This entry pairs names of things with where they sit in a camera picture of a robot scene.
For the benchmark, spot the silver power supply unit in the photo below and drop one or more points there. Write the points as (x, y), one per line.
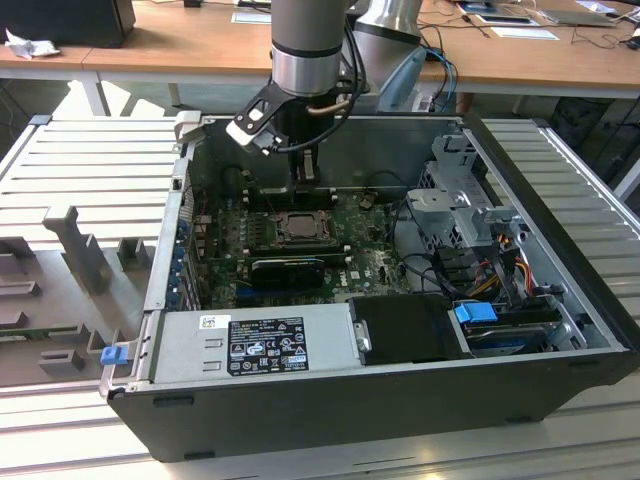
(180, 345)

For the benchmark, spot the silver metal drive cage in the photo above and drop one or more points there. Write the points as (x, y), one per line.
(435, 210)

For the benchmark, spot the blue case latch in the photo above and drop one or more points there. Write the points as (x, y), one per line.
(112, 356)

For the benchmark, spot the pale blue teach pendant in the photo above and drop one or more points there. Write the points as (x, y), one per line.
(402, 80)

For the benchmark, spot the hard disk in blue carrier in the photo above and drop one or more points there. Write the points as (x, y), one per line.
(472, 312)

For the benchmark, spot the white paper sheet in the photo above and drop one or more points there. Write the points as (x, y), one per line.
(525, 33)
(250, 17)

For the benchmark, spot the green motherboard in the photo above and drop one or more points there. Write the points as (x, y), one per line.
(370, 240)

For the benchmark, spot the black plastic shroud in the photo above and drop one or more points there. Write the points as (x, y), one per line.
(405, 330)

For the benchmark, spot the crumpled white paper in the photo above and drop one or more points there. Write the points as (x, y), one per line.
(30, 47)

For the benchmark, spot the grey parts rack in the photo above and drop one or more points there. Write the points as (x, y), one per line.
(50, 280)

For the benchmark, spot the black graphics card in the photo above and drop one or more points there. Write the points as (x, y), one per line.
(287, 274)

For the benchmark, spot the wooden office desk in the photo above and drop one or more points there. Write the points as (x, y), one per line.
(200, 45)
(45, 62)

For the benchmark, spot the metal locking lever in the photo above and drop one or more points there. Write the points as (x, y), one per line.
(270, 204)

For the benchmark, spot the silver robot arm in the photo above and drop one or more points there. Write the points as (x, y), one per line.
(305, 30)

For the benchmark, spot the CPU socket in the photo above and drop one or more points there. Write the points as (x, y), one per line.
(305, 240)

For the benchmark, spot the grey laptop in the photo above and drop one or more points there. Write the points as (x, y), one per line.
(580, 17)

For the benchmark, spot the black PC case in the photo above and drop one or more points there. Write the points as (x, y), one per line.
(350, 415)

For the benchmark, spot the black box device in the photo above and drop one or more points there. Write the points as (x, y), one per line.
(65, 20)

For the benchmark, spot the silver CPU chip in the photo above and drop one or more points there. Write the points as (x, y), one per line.
(303, 225)

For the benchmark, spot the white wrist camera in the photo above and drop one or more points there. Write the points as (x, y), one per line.
(240, 134)

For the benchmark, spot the flat dark-screen tablet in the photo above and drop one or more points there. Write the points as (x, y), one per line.
(502, 19)

